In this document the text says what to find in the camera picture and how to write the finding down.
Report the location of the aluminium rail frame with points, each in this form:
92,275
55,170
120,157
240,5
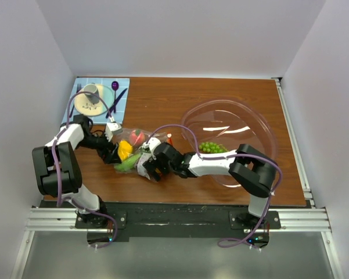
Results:
302,248

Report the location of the green fake grapes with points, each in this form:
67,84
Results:
212,147

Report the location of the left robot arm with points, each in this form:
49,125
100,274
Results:
58,173

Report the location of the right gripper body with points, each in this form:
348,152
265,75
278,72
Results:
152,164

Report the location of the grey cup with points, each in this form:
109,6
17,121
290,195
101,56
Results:
92,93

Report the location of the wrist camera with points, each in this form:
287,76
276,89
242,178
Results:
112,128
150,145

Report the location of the fake peach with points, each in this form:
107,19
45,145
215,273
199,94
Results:
136,137

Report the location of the clear zip top bag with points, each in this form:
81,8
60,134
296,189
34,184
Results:
138,169

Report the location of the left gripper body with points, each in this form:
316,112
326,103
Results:
100,144

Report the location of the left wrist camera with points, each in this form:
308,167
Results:
112,128

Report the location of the green fake cucumber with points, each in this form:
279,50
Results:
128,164

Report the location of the dark blue plastic knife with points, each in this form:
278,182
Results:
110,110

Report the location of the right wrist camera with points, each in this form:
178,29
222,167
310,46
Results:
150,145

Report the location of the beige and green plate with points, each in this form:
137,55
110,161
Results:
106,99

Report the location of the large clear plastic bowl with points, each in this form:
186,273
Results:
231,123

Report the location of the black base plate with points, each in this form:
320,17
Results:
122,221

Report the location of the purple plastic spoon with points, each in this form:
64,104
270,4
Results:
115,87

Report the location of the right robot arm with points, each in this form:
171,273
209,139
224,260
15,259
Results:
250,168

